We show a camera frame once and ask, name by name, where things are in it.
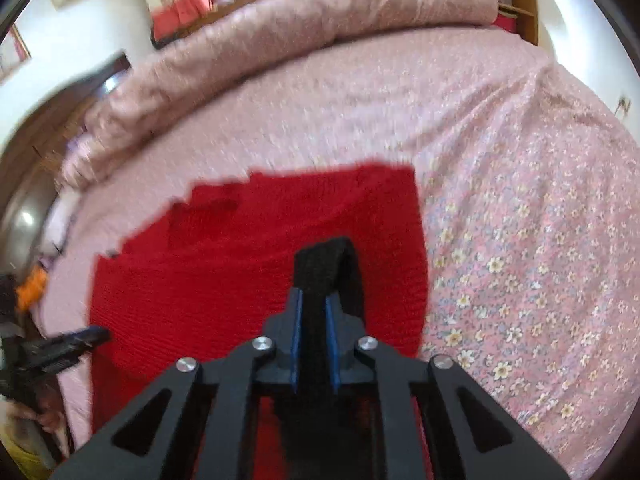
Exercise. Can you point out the dark wooden headboard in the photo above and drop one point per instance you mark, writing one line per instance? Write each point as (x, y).
(40, 150)

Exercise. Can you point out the white lilac pillow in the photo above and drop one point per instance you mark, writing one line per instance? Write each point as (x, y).
(62, 225)

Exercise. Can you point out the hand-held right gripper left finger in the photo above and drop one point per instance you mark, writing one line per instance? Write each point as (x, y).
(296, 340)

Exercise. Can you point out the orange and white plush toy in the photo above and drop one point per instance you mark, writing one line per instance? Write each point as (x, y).
(31, 290)

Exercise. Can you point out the person's left hand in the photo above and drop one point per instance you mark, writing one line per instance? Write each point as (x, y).
(47, 417)

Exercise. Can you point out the red box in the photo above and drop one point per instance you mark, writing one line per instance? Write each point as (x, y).
(505, 24)

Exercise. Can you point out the pink quilt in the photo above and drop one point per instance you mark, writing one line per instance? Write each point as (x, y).
(325, 15)

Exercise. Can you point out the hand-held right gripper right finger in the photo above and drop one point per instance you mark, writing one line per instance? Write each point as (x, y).
(332, 345)

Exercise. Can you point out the framed wall picture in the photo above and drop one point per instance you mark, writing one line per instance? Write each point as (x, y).
(12, 52)

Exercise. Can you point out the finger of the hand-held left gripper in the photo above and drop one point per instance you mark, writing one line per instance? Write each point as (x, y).
(75, 342)

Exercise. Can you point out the floral red-hem curtain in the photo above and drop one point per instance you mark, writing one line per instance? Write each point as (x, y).
(180, 5)

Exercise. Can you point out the pink floral bed sheet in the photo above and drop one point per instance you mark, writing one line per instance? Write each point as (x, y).
(500, 210)

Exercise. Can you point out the red knit cardigan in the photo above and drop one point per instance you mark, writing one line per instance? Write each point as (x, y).
(250, 270)

